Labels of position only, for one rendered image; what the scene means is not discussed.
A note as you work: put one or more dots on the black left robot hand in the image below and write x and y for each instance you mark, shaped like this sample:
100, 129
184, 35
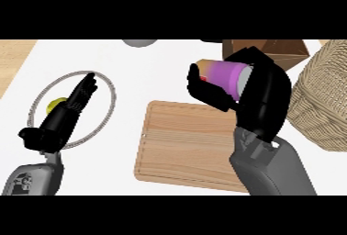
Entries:
62, 122

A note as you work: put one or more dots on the purple and orange can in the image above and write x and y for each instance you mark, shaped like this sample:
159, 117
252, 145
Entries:
223, 76

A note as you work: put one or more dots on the beige wicker basket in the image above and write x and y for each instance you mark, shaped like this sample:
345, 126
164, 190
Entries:
320, 98

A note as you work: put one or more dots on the grey round object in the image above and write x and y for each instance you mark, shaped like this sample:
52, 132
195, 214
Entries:
139, 42

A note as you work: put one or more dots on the yellow-green round fruit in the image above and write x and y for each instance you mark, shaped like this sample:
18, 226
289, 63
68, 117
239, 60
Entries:
55, 105

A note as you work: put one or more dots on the white plate with grey rim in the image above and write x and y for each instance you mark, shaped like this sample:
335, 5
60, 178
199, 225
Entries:
40, 101

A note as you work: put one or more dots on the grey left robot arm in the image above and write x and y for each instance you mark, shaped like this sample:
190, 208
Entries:
34, 179

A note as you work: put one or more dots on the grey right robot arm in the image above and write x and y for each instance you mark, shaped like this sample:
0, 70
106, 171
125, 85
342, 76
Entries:
270, 170

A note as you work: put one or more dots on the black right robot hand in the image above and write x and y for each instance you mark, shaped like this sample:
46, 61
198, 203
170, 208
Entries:
266, 101

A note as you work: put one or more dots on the wooden cutting board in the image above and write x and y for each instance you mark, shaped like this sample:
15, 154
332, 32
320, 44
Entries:
189, 147

